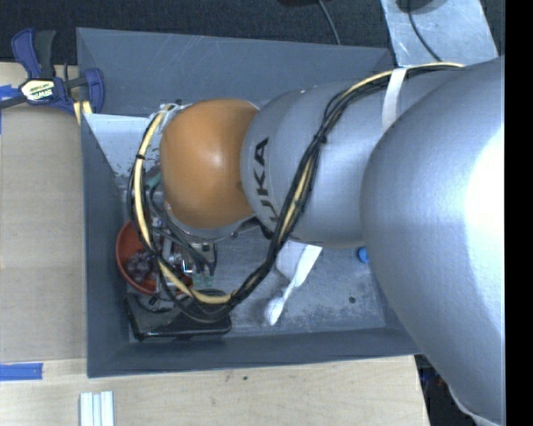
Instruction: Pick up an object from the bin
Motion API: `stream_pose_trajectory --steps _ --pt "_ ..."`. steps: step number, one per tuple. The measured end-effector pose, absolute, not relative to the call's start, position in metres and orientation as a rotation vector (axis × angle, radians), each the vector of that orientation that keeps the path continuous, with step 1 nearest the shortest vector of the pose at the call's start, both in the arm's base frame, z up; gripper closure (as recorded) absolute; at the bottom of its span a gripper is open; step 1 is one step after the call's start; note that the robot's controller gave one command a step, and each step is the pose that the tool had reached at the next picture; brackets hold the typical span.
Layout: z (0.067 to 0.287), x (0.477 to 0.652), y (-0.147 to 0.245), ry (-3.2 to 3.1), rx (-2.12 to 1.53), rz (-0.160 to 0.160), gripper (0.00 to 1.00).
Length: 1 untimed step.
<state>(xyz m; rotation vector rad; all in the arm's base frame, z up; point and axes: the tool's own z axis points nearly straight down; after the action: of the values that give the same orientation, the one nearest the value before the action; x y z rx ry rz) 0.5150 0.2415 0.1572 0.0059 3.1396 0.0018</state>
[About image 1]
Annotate pale wood flat board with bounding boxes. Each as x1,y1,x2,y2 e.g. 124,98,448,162
0,106,89,364

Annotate black flat case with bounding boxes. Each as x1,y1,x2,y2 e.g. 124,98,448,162
123,288,234,343

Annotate grey metal bin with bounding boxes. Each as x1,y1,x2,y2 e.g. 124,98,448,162
75,27,424,379

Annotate red-brown bowl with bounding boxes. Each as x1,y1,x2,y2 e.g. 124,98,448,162
115,219,195,296

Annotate white tapered plastic thing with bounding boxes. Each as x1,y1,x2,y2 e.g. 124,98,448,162
265,241,324,327

